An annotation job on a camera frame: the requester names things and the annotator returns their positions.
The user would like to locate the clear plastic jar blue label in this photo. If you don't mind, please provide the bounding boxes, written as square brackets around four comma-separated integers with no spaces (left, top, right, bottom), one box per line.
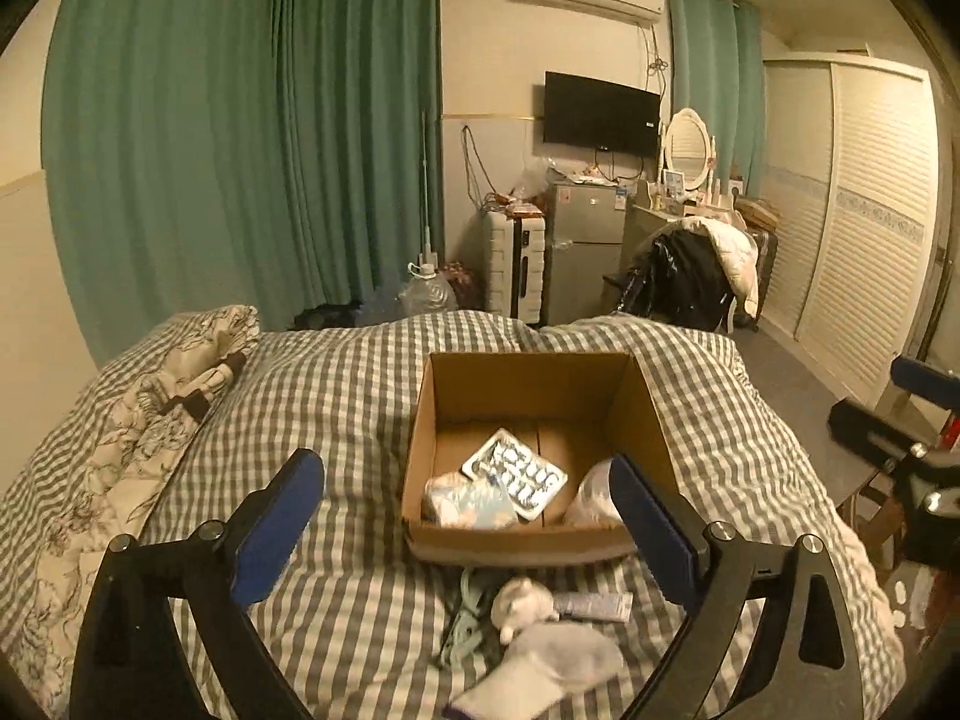
[563,458,622,527]

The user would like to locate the teal blister card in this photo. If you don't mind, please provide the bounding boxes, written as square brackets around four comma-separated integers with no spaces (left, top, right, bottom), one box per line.
[460,427,569,522]

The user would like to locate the white sock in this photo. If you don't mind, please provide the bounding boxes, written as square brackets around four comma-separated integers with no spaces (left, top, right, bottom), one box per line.
[443,622,625,720]

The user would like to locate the blue tissue pack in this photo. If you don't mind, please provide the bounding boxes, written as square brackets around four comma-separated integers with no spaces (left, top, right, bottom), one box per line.
[421,472,519,530]

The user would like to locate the small cream tube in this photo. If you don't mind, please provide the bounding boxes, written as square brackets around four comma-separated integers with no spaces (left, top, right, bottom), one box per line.
[553,592,633,622]

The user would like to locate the grey checkered duvet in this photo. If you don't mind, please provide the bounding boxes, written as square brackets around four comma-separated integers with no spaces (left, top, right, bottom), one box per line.
[142,312,905,718]

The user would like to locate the brown cardboard box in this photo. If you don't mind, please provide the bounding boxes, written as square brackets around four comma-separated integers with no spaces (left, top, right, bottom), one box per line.
[400,349,685,569]

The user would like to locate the white rabbit figurine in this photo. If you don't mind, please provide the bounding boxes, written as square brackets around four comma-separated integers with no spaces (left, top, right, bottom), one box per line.
[490,577,560,647]

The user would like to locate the floral patterned pillow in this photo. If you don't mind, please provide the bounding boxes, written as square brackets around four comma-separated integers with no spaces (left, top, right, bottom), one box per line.
[2,305,260,718]

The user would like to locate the dark suitcase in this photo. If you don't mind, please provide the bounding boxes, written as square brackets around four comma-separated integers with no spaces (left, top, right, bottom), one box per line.
[748,227,779,323]

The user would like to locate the black bag on floor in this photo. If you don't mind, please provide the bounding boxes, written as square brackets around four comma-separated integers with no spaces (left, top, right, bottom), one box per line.
[290,301,361,332]

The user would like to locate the chair with jackets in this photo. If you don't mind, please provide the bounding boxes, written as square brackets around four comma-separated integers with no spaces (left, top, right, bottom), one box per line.
[602,216,758,333]

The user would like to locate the white louvered wardrobe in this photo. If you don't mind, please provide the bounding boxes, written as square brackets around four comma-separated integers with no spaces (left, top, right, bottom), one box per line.
[761,54,939,405]

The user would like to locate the large water bottle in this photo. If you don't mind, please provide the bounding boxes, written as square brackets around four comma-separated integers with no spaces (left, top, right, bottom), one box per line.
[398,263,459,317]

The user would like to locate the silver mini fridge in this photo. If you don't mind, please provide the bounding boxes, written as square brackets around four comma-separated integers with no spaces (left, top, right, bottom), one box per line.
[544,182,626,325]

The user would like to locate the white suitcase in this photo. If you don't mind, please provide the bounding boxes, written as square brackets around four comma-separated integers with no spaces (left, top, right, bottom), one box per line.
[483,210,547,325]

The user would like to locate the white oval vanity mirror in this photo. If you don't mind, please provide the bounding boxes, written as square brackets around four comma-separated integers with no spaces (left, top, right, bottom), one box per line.
[662,107,716,190]

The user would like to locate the green curtain left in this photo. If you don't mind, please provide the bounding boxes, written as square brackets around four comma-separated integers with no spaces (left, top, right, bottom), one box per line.
[43,0,443,362]

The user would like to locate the green curtain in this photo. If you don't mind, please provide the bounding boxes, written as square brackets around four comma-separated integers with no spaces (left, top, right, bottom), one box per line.
[43,0,443,362]
[667,0,766,197]

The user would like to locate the green curtain right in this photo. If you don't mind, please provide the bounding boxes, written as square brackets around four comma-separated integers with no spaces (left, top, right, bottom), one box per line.
[667,0,766,197]

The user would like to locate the light green cable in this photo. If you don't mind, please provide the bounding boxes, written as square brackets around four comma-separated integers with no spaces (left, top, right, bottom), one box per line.
[437,567,502,670]

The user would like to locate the black wall television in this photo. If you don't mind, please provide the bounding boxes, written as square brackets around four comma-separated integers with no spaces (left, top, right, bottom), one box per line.
[542,71,661,158]

